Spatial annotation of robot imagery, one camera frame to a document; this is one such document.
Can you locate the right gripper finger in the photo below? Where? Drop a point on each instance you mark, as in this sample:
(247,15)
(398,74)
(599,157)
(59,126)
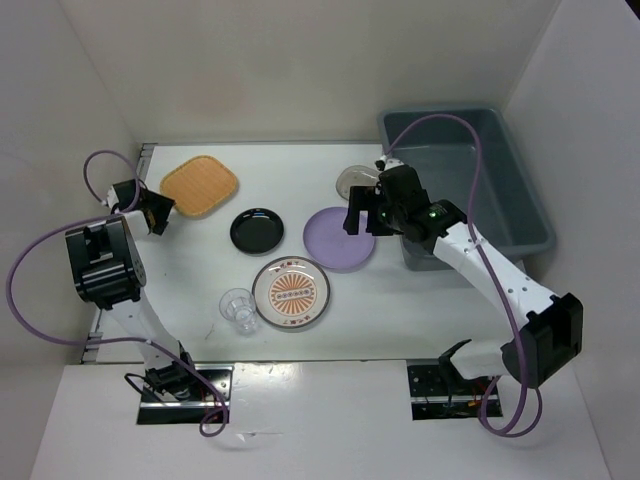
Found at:
(361,199)
(378,225)

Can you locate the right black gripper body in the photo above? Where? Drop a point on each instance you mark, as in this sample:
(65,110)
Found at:
(392,213)

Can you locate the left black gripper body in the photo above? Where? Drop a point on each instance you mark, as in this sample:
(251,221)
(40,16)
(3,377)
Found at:
(160,207)

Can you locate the woven bamboo pattern tray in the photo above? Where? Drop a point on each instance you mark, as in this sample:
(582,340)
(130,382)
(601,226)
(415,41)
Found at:
(199,185)

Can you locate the purple round plate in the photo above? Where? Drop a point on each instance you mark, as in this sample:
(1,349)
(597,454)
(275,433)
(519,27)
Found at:
(329,245)

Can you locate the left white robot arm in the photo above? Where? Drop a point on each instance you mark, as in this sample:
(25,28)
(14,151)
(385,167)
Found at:
(108,271)

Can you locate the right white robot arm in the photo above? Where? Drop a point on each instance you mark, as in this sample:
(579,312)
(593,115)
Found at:
(546,328)

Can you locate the grey plastic bin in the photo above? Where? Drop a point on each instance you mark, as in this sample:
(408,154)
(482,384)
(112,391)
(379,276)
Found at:
(465,153)

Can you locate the clear smoky square dish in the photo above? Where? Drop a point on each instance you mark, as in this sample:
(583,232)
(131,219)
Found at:
(355,175)

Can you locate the black round plate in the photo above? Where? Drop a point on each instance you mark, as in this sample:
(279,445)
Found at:
(257,231)

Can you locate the orange patterned round plate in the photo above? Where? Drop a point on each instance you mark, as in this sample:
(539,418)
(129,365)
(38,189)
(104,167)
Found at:
(291,293)

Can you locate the clear plastic cup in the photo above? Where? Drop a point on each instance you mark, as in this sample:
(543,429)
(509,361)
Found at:
(238,307)

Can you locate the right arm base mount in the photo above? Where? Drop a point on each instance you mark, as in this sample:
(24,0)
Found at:
(438,392)

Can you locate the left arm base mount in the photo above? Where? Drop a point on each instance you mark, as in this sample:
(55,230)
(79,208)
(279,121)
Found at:
(163,408)

